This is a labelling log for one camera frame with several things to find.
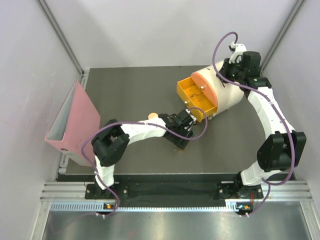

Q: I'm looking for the white round drawer organizer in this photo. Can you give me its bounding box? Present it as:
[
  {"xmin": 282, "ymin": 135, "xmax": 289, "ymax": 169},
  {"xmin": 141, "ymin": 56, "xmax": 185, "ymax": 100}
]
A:
[{"xmin": 198, "ymin": 65, "xmax": 244, "ymax": 117}]

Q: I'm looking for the aluminium frame rail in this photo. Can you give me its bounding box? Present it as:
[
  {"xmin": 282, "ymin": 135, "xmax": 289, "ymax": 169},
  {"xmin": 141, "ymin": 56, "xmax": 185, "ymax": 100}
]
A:
[{"xmin": 40, "ymin": 181, "xmax": 312, "ymax": 201}]

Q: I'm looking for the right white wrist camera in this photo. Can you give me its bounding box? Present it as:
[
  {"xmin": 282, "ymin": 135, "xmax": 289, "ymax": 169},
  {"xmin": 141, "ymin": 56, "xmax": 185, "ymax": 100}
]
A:
[{"xmin": 228, "ymin": 42, "xmax": 247, "ymax": 64}]

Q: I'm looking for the yellow drawer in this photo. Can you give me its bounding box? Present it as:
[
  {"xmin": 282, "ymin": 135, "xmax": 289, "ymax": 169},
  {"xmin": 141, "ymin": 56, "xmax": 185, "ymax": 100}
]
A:
[{"xmin": 176, "ymin": 77, "xmax": 218, "ymax": 117}]

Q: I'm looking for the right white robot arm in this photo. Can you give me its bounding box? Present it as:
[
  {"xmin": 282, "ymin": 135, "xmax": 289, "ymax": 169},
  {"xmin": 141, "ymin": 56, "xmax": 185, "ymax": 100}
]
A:
[{"xmin": 217, "ymin": 50, "xmax": 307, "ymax": 198}]

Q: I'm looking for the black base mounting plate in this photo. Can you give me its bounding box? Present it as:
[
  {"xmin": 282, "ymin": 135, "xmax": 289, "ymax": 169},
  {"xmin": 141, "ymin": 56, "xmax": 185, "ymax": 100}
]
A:
[{"xmin": 85, "ymin": 173, "xmax": 263, "ymax": 201}]

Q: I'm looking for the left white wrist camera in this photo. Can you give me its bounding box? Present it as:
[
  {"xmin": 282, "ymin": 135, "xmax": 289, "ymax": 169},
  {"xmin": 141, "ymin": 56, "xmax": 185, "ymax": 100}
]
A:
[{"xmin": 184, "ymin": 113, "xmax": 197, "ymax": 131}]

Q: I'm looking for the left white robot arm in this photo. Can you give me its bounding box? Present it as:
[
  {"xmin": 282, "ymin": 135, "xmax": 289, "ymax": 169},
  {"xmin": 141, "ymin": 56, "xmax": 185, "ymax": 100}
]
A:
[{"xmin": 91, "ymin": 109, "xmax": 197, "ymax": 199}]

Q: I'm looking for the orange drawer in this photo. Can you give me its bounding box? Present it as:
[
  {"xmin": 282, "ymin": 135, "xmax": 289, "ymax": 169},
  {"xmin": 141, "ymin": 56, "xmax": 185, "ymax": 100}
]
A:
[{"xmin": 190, "ymin": 69, "xmax": 218, "ymax": 106}]

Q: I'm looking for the pink binder box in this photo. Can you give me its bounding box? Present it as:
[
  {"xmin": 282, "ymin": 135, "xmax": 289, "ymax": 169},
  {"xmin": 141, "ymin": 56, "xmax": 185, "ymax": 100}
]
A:
[{"xmin": 45, "ymin": 81, "xmax": 101, "ymax": 167}]

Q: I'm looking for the round copper lid jar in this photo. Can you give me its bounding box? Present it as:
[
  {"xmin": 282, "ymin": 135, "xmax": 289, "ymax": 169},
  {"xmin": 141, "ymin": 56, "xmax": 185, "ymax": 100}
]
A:
[{"xmin": 148, "ymin": 112, "xmax": 159, "ymax": 120}]

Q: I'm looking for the white slotted cable duct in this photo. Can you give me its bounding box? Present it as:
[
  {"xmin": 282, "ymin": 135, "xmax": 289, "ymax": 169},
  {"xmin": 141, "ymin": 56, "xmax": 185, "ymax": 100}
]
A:
[{"xmin": 50, "ymin": 201, "xmax": 245, "ymax": 213}]

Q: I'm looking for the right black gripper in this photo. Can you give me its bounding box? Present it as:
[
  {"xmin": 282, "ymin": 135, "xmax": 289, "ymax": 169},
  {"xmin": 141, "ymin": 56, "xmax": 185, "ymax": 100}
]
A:
[{"xmin": 216, "ymin": 59, "xmax": 245, "ymax": 85}]

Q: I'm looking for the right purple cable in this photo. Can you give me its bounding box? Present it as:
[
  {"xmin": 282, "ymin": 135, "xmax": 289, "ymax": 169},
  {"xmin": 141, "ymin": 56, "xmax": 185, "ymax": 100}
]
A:
[{"xmin": 212, "ymin": 31, "xmax": 296, "ymax": 217}]

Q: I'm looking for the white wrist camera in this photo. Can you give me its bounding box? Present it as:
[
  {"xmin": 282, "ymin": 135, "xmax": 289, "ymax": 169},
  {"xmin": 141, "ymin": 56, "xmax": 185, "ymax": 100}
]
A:
[
  {"xmin": 228, "ymin": 42, "xmax": 247, "ymax": 64},
  {"xmin": 184, "ymin": 113, "xmax": 197, "ymax": 131}
]

